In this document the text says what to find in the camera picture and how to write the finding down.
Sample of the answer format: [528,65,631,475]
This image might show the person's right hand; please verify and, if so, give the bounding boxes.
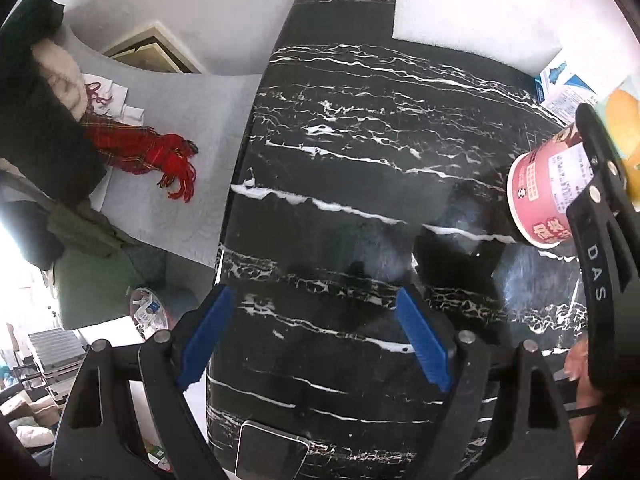
[563,338,597,463]

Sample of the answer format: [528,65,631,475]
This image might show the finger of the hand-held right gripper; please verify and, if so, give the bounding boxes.
[574,103,635,211]

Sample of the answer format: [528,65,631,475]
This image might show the red plaid scarf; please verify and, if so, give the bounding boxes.
[80,82,200,204]

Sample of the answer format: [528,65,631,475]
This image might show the green cloth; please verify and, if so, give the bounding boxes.
[52,250,166,331]

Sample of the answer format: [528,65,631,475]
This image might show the blue and white packet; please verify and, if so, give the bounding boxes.
[533,59,603,127]

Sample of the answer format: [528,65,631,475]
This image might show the olive green bag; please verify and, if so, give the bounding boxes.
[0,160,143,260]

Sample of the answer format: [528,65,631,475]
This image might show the grey sofa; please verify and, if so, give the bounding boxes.
[52,25,261,267]

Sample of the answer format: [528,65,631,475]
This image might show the silver metal case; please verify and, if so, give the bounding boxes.
[27,329,87,406]

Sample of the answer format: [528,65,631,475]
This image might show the beige plush toy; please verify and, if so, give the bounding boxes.
[31,40,92,117]

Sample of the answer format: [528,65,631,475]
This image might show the black cushion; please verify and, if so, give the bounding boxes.
[0,0,108,207]

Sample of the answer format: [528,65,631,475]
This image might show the white foam sheet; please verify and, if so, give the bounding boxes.
[392,0,640,106]

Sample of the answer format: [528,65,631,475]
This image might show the pink paper cup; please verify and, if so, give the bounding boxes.
[506,126,597,249]

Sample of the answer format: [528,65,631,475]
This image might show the yellow snack packet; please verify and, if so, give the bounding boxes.
[596,87,640,211]

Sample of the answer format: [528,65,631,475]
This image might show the white cloth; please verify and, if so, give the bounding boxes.
[82,73,147,127]

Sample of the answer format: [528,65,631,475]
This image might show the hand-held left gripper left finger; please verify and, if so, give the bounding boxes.
[50,284,238,480]

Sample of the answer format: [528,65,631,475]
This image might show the clear plastic bottle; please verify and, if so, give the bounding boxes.
[129,287,173,342]

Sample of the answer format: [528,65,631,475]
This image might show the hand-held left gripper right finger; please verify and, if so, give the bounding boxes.
[396,286,581,480]

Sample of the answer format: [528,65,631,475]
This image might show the black smartphone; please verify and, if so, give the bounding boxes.
[234,422,311,480]

